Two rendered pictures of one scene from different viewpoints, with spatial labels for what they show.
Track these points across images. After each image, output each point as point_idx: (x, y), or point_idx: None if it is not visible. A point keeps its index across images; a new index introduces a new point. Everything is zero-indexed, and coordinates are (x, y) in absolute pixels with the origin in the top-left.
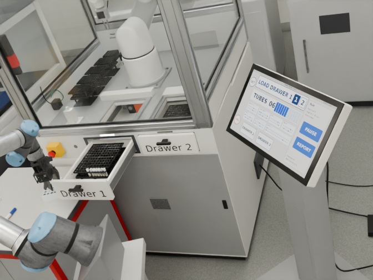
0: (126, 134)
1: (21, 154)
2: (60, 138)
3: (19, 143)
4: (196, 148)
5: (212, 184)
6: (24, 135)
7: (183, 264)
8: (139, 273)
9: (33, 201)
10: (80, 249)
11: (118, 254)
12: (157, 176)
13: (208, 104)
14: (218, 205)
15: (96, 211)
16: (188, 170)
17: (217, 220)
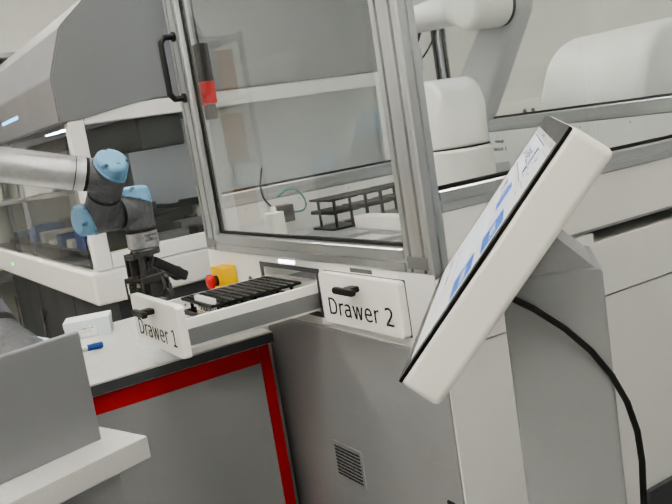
0: (310, 266)
1: (91, 213)
2: (235, 256)
3: (70, 177)
4: (401, 325)
5: (432, 443)
6: (88, 169)
7: None
8: (50, 480)
9: (133, 344)
10: None
11: (56, 427)
12: (347, 387)
13: (441, 213)
14: None
15: (218, 413)
16: (393, 387)
17: None
